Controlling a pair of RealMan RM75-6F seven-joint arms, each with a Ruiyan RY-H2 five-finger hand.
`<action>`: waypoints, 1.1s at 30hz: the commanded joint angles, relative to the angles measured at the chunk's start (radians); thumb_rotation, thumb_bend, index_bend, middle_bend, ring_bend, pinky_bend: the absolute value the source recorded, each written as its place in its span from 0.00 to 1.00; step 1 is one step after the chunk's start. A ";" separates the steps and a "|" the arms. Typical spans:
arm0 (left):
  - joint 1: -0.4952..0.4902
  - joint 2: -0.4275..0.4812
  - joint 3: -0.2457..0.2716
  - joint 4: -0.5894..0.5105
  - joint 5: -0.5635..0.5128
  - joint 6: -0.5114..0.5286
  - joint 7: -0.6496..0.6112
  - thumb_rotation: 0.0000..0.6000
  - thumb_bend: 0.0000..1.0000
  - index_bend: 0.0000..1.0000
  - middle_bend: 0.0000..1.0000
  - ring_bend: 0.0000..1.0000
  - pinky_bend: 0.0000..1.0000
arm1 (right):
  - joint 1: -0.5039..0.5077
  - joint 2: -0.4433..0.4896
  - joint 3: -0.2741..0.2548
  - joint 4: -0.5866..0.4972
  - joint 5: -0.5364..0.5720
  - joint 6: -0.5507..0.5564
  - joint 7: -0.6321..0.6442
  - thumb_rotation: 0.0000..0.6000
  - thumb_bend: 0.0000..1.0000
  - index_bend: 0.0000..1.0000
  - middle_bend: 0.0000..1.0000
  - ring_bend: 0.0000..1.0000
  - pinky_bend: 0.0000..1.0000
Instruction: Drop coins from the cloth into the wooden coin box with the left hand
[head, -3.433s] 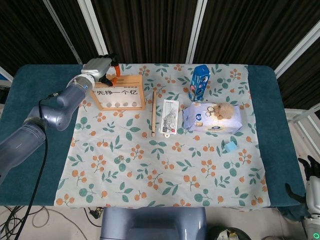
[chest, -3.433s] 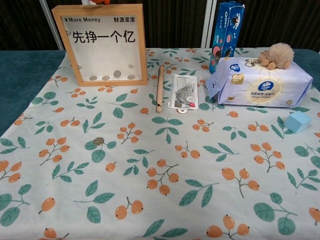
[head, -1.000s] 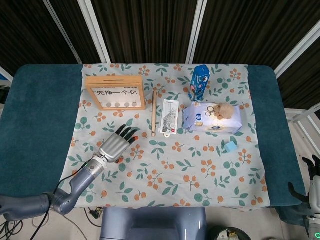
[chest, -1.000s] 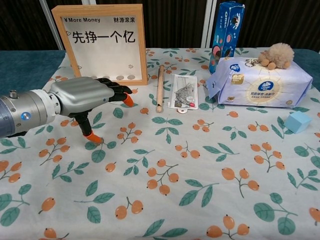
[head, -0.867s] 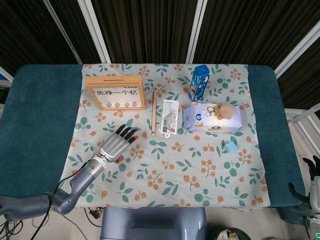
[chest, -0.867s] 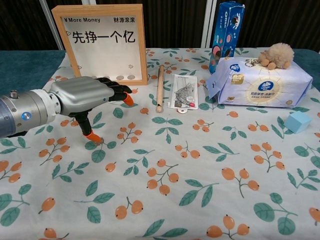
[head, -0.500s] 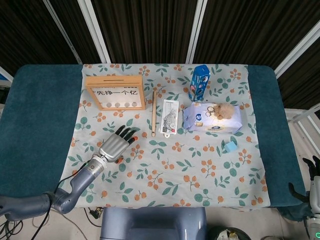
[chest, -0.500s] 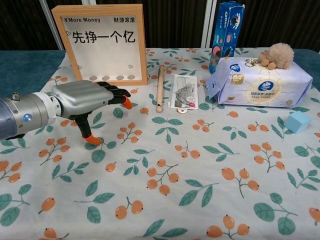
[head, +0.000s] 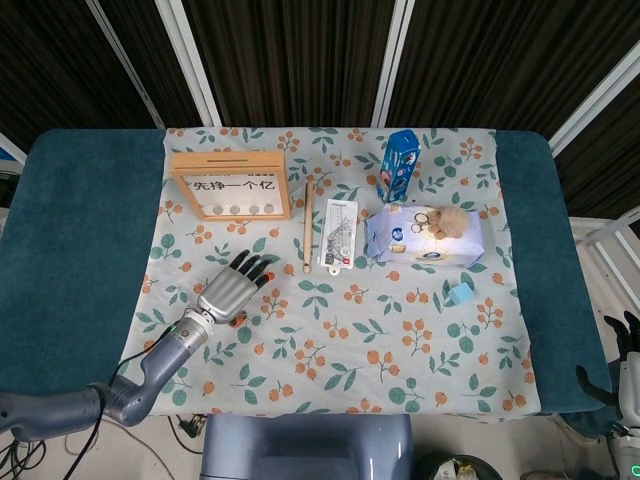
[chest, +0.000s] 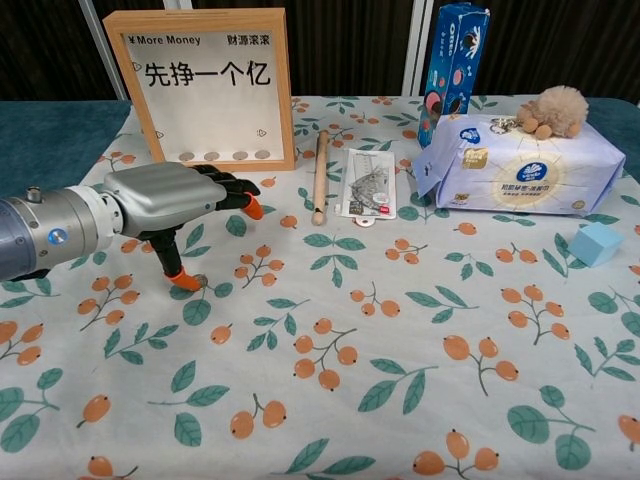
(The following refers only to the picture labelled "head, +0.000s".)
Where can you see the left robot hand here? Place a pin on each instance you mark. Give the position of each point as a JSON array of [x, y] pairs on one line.
[[227, 295]]

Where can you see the wooden stick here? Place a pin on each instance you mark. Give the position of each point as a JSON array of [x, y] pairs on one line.
[[308, 225]]

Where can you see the blue-grey robot torso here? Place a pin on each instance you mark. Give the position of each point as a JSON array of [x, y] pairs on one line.
[[305, 450]]

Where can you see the clear pouch with cat card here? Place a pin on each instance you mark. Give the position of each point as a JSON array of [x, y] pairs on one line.
[[340, 235]]

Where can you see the teal table cover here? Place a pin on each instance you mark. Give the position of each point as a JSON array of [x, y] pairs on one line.
[[75, 225]]

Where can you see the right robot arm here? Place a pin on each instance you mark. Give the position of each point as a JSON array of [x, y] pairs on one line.
[[627, 450]]

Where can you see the wide white partition post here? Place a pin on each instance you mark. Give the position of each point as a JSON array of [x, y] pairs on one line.
[[595, 95], [395, 60], [187, 60]]

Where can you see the white metal rack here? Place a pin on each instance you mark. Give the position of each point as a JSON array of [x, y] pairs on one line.
[[605, 235]]

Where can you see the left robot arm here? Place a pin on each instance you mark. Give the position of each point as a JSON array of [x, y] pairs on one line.
[[150, 370]]

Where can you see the white and blue equipment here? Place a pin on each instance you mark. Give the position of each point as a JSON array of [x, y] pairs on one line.
[[7, 160]]

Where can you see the wooden frame money box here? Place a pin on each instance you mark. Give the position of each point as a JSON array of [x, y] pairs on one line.
[[227, 162]]

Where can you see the black power plug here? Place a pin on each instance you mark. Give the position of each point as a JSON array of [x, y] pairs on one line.
[[192, 427]]

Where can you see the light blue foam cube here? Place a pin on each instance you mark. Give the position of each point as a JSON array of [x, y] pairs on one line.
[[461, 294]]

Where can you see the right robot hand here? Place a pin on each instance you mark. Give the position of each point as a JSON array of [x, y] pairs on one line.
[[631, 380]]

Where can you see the white tissue pack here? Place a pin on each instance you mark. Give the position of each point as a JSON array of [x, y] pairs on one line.
[[425, 247]]

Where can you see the floral tablecloth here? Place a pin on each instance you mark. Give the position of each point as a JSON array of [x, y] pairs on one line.
[[325, 350]]

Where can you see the blue Oreo cookie box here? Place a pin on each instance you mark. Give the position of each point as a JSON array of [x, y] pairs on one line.
[[397, 165]]

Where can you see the thin white partition post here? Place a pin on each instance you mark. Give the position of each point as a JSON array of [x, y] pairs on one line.
[[127, 65]]

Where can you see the black waste bin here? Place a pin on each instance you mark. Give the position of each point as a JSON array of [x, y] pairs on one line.
[[460, 470]]

